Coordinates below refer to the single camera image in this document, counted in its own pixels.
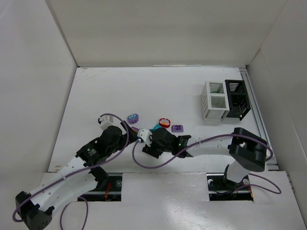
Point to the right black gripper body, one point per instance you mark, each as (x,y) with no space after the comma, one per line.
(151,145)

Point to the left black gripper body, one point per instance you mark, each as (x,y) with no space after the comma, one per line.
(125,130)

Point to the red flower lego piece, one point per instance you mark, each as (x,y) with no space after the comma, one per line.
(164,122)

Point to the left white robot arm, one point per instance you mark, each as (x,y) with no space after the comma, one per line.
(82,174)

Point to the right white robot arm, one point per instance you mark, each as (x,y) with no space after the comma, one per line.
(248,150)

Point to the purple orange flat lego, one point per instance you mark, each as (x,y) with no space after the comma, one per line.
(135,129)

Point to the small teal lego brick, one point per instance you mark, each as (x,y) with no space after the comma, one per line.
(155,127)

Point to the purple round lego piece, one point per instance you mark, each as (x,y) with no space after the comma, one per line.
(133,118)

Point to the purple square lego brick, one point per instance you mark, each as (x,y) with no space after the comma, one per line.
(177,128)

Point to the white slatted container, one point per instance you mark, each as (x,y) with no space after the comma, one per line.
(214,105)

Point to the black slatted container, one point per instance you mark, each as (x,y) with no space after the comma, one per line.
(238,99)

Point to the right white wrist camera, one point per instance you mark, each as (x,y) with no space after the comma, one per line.
(145,135)

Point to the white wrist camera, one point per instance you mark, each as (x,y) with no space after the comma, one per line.
(105,121)
(145,135)

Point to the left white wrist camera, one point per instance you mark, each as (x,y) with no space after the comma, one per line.
(105,121)

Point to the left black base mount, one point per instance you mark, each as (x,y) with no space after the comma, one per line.
(109,191)

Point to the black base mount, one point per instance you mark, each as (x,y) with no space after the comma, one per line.
(221,189)
(109,191)

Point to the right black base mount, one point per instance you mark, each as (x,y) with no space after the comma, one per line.
(221,189)

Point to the aluminium rail right edge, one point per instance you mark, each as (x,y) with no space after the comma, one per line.
(254,105)

